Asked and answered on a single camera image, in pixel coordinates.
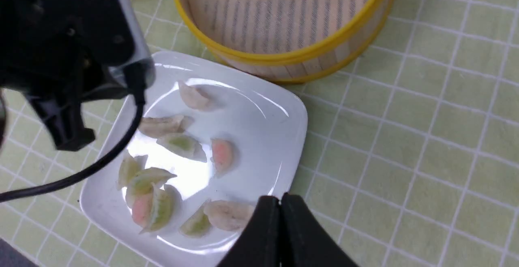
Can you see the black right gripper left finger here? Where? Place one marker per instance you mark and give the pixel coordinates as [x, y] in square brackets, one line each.
[258, 244]

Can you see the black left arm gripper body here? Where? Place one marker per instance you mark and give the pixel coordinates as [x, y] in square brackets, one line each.
[86, 46]

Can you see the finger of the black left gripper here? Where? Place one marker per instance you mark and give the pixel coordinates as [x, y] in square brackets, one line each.
[60, 113]

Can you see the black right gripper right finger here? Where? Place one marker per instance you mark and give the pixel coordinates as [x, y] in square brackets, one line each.
[304, 243]

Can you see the beige dumpling plate right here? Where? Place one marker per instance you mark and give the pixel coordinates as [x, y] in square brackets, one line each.
[228, 215]

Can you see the green dumpling plate edge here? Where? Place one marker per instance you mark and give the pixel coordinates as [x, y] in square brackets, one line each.
[198, 224]

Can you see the pale green dumpling plate left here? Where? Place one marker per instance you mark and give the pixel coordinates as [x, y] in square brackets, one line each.
[130, 167]

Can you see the beige dumpling on plate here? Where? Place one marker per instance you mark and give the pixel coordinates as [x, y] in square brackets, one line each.
[155, 127]

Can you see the pink dumpling on plate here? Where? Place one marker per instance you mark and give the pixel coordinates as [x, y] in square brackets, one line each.
[222, 156]

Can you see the green dumpling plate bottom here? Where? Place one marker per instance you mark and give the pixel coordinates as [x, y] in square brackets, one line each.
[143, 181]

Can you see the white square plate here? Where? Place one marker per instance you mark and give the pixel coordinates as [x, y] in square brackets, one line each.
[267, 126]

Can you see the green dumpling on plate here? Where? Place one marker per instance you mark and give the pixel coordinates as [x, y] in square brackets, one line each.
[183, 145]

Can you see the white dumpling plate top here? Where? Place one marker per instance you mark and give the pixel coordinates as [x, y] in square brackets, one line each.
[196, 98]

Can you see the pink green dumpling pair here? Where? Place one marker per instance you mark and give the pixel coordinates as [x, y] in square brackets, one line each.
[152, 211]

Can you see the green checked tablecloth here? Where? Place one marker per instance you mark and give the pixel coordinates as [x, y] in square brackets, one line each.
[411, 158]

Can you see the bamboo steamer basket yellow rim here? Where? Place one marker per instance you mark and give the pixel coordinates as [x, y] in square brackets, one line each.
[285, 41]

